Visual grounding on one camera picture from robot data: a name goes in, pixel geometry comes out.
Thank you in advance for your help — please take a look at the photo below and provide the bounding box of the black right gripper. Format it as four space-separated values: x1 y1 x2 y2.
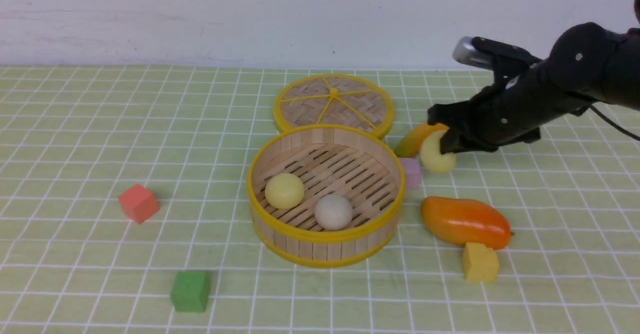
427 62 591 154

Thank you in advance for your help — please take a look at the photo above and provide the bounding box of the yellow bun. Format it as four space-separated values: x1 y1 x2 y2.
419 130 457 174
264 173 306 209

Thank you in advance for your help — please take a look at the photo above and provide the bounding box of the white bun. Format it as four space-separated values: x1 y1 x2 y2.
313 193 354 231

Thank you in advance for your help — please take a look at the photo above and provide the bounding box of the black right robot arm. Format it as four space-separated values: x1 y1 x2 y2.
427 22 640 154

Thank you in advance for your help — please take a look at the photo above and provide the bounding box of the woven bamboo steamer lid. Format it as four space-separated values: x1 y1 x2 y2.
272 74 394 139

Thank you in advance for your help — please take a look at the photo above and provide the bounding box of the bamboo steamer tray yellow rim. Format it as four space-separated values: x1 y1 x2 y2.
246 124 406 268

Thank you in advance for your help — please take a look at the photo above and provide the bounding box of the yellow toy banana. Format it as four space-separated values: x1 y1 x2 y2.
393 123 448 158

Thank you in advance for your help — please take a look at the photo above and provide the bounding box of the pink foam cube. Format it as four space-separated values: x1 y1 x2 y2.
398 158 422 190

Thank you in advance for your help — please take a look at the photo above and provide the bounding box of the orange toy mango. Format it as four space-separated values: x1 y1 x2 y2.
420 196 513 250

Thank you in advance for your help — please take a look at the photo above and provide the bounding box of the yellow cube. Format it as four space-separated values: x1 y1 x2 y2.
462 242 500 283

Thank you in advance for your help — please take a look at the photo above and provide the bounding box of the green cube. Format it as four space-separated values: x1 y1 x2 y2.
170 270 211 313

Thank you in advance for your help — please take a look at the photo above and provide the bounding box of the red cube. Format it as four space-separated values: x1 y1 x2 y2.
118 183 160 224

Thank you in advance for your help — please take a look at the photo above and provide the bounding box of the green checkered tablecloth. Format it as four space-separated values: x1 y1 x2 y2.
0 66 640 333

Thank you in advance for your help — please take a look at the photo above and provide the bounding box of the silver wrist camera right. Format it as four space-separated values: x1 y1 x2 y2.
452 37 542 70

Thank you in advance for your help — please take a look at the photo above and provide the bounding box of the black cable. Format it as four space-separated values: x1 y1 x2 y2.
587 105 640 142

